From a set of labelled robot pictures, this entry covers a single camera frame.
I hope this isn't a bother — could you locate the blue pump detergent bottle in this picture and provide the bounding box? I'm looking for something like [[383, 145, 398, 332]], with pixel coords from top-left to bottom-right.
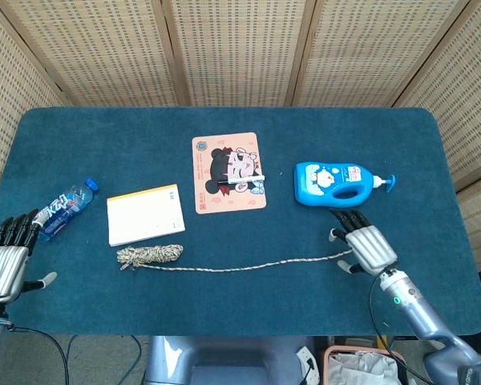
[[293, 160, 397, 209]]

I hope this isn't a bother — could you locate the bamboo folding screen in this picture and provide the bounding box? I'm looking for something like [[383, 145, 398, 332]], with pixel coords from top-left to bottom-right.
[[0, 0, 481, 274]]

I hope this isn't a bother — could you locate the pink cartoon mouse pad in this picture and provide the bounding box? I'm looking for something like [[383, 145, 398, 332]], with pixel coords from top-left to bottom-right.
[[191, 132, 268, 216]]

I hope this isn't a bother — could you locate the braided beige rope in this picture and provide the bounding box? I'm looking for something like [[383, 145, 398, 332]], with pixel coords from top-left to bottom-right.
[[115, 243, 354, 273]]

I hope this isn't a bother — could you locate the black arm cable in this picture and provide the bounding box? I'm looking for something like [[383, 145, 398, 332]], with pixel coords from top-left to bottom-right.
[[369, 272, 434, 385], [3, 320, 71, 385]]

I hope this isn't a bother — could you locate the clear plastic drink bottle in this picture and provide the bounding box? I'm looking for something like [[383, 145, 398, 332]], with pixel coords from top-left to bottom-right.
[[26, 177, 100, 242]]

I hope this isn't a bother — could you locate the white power strip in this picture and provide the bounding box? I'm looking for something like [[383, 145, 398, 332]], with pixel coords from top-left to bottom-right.
[[296, 345, 320, 380]]

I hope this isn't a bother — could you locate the blue carpet table cover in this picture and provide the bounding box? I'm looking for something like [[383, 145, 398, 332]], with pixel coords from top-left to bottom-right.
[[0, 106, 481, 337]]

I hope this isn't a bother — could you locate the white cloth in bin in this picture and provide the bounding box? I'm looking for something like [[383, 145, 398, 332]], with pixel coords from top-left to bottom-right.
[[329, 352, 400, 385]]

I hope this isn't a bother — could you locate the white notebook yellow spine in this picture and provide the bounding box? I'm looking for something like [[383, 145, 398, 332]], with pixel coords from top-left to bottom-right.
[[106, 184, 186, 248]]

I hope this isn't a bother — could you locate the black white marker pen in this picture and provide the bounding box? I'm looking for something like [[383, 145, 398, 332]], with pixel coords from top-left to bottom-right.
[[217, 174, 267, 185]]

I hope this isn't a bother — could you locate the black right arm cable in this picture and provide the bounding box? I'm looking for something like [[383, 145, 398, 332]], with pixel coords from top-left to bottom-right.
[[369, 272, 434, 385]]

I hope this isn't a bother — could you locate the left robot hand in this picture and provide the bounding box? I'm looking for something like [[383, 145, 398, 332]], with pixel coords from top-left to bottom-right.
[[0, 208, 59, 305]]

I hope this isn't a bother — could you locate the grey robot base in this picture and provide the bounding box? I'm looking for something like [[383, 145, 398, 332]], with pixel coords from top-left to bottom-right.
[[143, 335, 317, 385]]

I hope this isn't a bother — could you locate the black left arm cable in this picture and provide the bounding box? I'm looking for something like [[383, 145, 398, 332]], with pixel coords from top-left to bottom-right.
[[3, 320, 71, 385]]

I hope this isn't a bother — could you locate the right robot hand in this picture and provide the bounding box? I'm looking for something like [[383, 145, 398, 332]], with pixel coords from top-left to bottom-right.
[[329, 208, 398, 277]]

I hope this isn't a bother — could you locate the pink waste bin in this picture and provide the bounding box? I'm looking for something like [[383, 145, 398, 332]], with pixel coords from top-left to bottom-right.
[[323, 345, 410, 385]]

